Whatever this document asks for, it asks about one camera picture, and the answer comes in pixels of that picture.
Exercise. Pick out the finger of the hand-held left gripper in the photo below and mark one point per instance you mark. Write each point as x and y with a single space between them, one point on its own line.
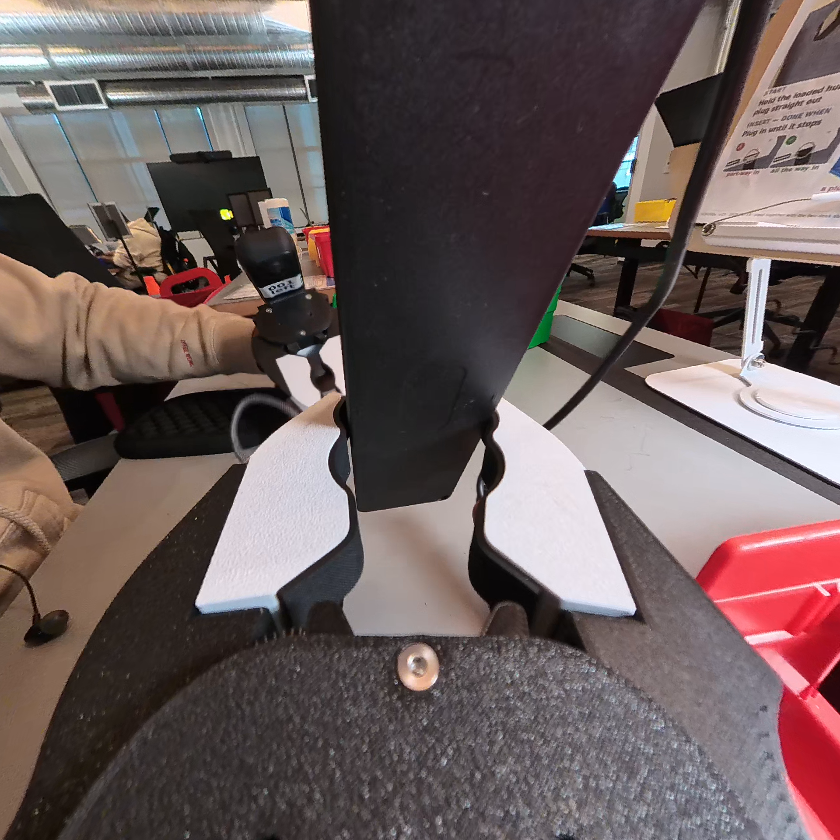
298 380
333 364

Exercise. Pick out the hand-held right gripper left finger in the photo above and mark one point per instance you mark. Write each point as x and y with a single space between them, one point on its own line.
282 518

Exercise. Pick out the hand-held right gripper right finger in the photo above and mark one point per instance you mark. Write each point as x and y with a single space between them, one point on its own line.
551 525

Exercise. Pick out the black usb hub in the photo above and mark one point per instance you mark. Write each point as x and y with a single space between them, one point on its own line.
459 197

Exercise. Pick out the green plastic bin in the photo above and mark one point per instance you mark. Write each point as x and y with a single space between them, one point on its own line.
543 321

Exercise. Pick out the red plastic bin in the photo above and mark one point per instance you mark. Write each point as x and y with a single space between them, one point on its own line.
787 623

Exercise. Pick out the white wipes canister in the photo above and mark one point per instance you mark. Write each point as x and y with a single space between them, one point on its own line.
279 213

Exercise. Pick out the red basket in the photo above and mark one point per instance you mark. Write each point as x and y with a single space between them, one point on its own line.
190 289

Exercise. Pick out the black monitor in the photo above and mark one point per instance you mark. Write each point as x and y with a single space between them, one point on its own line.
197 190

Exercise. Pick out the black ribbed wrist rest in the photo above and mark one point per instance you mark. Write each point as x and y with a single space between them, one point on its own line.
190 420

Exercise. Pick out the dark red floor bin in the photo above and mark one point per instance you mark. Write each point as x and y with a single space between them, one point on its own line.
682 326

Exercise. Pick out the instruction sheet on stand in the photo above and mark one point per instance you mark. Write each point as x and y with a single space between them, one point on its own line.
754 387

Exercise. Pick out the yellow plastic bin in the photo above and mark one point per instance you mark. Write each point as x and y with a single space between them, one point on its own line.
655 210

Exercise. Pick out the black triangular panel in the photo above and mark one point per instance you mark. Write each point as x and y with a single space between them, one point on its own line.
689 111

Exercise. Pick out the printed instruction sheet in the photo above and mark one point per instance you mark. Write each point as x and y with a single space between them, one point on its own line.
787 131

